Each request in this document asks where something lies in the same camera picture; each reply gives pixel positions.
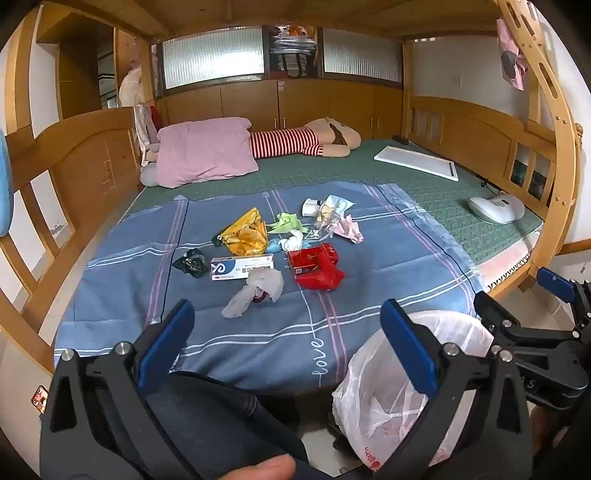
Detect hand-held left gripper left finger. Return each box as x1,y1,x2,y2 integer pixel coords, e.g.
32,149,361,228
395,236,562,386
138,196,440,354
39,299,195,480

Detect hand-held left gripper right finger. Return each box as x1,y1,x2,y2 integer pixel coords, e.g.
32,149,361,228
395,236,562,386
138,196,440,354
369,299,537,480

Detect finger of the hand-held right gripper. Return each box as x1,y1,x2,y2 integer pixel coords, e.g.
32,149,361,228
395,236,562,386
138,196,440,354
474,290,520,342
536,267,591,324

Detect white plastic bag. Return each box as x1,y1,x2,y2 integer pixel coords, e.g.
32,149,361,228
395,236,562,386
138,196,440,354
332,311,495,480

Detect person's left hand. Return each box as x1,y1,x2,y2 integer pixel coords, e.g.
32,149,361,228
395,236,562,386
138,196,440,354
203,455,296,480

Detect blue plaid blanket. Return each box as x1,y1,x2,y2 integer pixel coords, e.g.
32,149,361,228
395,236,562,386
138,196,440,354
54,182,485,393

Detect dark green wrapper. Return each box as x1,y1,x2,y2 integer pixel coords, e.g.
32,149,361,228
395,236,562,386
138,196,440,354
172,248,206,280

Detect white handheld vacuum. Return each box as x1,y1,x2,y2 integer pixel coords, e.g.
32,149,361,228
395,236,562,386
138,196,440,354
467,194,526,225

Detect white and blue medicine box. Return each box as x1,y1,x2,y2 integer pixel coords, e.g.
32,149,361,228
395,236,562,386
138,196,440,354
210,255,274,281

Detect crumpled white plastic wrapper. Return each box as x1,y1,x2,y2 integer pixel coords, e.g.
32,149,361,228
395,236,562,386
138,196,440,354
222,267,284,320

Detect red cardboard box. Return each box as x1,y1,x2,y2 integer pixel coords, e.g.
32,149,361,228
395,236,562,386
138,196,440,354
286,243,346,291

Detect crumpled pink paper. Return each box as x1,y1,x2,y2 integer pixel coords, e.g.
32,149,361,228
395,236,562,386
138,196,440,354
333,215,365,244

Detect yellow snack bag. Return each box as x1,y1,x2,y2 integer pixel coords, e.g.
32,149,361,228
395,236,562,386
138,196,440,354
212,208,269,257

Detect clear plastic wrapper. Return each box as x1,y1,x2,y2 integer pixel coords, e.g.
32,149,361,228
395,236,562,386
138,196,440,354
316,194,355,241

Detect white flat board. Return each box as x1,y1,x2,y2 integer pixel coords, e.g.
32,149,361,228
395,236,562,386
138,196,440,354
373,145,459,183

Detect crumpled green paper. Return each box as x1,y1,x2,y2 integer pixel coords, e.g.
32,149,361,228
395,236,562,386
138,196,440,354
267,211,311,236

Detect green bed mat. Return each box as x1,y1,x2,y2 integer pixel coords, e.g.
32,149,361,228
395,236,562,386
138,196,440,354
122,138,544,264

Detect pink pillow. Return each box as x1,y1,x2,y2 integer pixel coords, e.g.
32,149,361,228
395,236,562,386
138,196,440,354
154,117,260,189

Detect hanging clothes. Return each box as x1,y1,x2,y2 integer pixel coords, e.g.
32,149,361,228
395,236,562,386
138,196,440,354
133,104,160,167

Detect pink hanging cloth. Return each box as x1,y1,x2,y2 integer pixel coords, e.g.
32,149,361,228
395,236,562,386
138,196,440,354
496,17,529,92

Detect doll in red striped shirt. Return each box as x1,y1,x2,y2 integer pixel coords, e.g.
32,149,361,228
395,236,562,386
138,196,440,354
249,117,363,160

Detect wooden cabinets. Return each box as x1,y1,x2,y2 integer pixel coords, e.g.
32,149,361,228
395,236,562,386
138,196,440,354
164,76,404,141

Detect frosted glass window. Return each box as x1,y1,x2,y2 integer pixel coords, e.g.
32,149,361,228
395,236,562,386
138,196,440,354
159,33,266,90
322,28,403,84

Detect stack of papers and bags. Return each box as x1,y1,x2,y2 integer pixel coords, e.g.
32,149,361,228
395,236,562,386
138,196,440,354
270,23,319,77

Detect wooden bunk bed frame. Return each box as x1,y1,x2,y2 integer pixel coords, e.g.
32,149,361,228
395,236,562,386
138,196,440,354
0,0,585,374

